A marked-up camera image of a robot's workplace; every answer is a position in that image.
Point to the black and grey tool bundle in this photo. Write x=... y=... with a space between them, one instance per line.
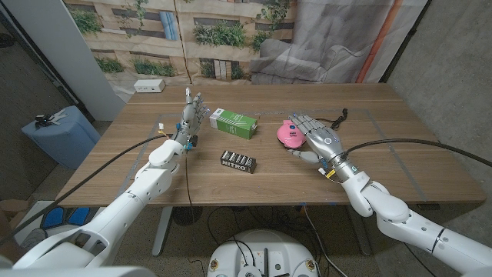
x=48 y=118

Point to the black round floor object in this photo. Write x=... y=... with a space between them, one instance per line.
x=187 y=215

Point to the printed fabric backdrop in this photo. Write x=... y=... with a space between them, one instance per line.
x=230 y=38

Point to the white power strip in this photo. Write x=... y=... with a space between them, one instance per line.
x=149 y=85

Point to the blue padded seat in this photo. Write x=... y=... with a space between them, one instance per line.
x=65 y=216

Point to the white robot torso base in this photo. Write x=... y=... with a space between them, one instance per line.
x=263 y=254

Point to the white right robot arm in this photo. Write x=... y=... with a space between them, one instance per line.
x=388 y=211

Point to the cardboard box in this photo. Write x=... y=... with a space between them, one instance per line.
x=11 y=211

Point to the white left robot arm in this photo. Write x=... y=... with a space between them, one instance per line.
x=127 y=207

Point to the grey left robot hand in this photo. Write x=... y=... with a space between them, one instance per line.
x=189 y=119

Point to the green and white package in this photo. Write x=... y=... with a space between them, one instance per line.
x=234 y=123

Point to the white wall panel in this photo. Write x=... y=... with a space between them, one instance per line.
x=69 y=54

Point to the pink mini sandwich press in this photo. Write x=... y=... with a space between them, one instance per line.
x=287 y=135

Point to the metal table leg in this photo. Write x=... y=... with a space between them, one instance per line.
x=162 y=231
x=359 y=231

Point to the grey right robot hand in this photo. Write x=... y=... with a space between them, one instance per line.
x=324 y=142

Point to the black golf ball packet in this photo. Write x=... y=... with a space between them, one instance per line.
x=238 y=161

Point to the blue storage bin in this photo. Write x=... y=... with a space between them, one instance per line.
x=63 y=140

